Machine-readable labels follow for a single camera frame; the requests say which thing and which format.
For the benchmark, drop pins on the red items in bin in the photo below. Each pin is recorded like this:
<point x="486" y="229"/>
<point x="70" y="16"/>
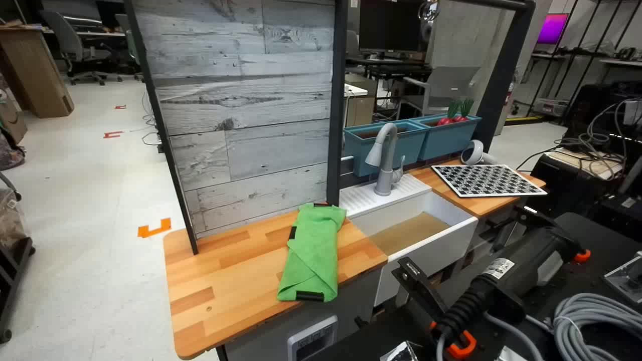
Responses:
<point x="453" y="120"/>

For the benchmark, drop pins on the slanted black frame post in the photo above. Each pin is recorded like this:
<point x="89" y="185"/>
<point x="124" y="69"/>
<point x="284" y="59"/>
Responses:
<point x="159" y="113"/>

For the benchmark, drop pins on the white sink basin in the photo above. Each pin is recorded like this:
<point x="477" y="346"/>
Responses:
<point x="442" y="252"/>

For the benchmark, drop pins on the black cylindrical mount white label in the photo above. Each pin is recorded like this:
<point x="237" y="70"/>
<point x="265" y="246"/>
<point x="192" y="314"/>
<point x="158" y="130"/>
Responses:
<point x="528" y="263"/>

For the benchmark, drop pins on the teal plastic bin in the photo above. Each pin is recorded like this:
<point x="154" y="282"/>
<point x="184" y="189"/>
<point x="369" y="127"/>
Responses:
<point x="449" y="140"/>
<point x="409" y="140"/>

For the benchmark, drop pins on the white outlet panel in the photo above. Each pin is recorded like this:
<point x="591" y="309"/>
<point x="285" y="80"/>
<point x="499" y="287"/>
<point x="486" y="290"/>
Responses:
<point x="311" y="341"/>

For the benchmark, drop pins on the black cart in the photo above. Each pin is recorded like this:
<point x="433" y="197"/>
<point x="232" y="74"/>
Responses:
<point x="12" y="268"/>

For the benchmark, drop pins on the black white checkerboard board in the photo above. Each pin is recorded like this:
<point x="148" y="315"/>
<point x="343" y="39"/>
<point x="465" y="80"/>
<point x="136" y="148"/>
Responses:
<point x="488" y="181"/>

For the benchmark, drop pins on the wide black frame post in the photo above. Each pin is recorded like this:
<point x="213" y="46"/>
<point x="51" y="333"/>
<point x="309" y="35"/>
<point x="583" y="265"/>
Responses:
<point x="504" y="73"/>

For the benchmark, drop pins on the black equipment box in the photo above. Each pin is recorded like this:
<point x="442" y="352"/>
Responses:
<point x="569" y="187"/>

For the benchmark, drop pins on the dark computer monitor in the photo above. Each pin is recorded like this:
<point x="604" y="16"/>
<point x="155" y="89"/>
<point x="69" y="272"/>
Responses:
<point x="392" y="22"/>

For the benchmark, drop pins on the monitor with magenta screen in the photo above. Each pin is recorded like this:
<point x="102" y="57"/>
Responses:
<point x="552" y="29"/>

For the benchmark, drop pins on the small light wooden box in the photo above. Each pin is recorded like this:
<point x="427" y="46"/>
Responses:
<point x="359" y="107"/>

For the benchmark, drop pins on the black bar clamp orange pad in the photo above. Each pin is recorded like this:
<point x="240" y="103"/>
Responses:
<point x="429" y="293"/>

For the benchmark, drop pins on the green item in bin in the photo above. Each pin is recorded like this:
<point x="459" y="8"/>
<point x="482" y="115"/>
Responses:
<point x="462" y="109"/>

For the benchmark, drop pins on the green cloth towel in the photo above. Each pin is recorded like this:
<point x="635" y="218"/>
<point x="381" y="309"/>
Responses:
<point x="311" y="248"/>

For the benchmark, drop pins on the grey office chair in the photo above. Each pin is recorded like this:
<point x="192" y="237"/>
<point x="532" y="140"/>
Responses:
<point x="66" y="41"/>

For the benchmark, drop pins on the light wooden cabinet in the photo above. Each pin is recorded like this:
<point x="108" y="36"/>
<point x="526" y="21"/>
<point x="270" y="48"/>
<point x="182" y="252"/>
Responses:
<point x="37" y="73"/>

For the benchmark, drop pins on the grey metal faucet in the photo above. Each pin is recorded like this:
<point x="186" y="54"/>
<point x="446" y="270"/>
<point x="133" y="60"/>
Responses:
<point x="385" y="174"/>

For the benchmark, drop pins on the small white camera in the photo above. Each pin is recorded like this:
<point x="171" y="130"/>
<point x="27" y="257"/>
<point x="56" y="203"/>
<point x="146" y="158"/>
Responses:
<point x="477" y="152"/>

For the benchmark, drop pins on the grey counter base cabinet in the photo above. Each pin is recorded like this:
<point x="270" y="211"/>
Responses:
<point x="347" y="293"/>

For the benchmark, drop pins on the clear plastic box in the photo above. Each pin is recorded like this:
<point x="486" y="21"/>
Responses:
<point x="629" y="277"/>

